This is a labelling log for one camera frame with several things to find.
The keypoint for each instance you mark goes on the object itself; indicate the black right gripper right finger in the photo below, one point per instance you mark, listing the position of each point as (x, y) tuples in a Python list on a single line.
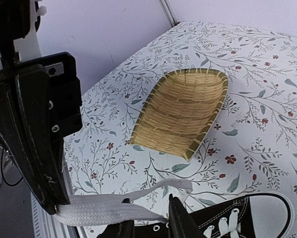
[(181, 224)]

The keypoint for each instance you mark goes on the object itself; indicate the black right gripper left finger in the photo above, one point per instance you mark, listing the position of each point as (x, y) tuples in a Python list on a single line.
[(26, 132)]

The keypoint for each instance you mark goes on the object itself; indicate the black white canvas sneaker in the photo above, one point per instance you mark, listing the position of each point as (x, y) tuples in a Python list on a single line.
[(257, 215)]

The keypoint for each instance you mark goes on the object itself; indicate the floral patterned table mat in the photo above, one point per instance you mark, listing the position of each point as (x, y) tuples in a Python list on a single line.
[(250, 148)]

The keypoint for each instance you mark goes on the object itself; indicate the woven bamboo tray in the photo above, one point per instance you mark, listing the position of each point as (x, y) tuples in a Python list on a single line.
[(180, 110)]

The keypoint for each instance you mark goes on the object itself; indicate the front aluminium rail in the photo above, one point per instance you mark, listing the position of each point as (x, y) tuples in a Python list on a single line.
[(46, 226)]

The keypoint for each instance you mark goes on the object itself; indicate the left aluminium frame post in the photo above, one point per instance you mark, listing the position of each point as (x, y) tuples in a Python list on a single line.
[(169, 13)]

